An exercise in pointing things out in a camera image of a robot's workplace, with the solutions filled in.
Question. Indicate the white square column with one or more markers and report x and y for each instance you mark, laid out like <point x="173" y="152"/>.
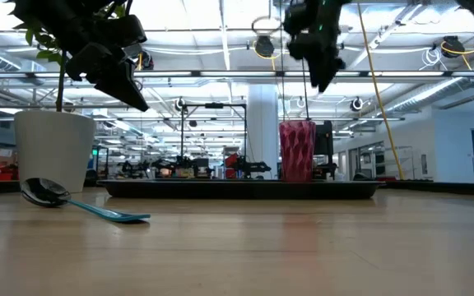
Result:
<point x="263" y="131"/>

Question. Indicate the green leafy plant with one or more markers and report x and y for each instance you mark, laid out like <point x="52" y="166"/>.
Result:
<point x="60" y="82"/>

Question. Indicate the black monitor on stand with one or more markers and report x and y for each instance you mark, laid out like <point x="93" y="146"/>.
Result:
<point x="324" y="144"/>

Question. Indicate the white plant pot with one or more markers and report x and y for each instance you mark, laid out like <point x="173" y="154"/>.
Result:
<point x="54" y="150"/>

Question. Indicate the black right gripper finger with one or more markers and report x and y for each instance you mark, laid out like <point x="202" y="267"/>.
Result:
<point x="323" y="67"/>

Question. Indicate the black aluminium table frame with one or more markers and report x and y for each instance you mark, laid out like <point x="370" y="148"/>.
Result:
<point x="447" y="188"/>

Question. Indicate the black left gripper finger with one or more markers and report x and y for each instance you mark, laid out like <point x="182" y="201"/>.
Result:
<point x="126" y="88"/>

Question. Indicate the red faceted plastic cup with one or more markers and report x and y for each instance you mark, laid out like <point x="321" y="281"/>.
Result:
<point x="297" y="152"/>

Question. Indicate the black workstation frame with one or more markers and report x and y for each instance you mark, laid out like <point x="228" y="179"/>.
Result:
<point x="214" y="105"/>

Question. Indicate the black rectangular serving tray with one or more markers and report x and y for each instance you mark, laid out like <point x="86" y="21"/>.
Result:
<point x="241" y="190"/>

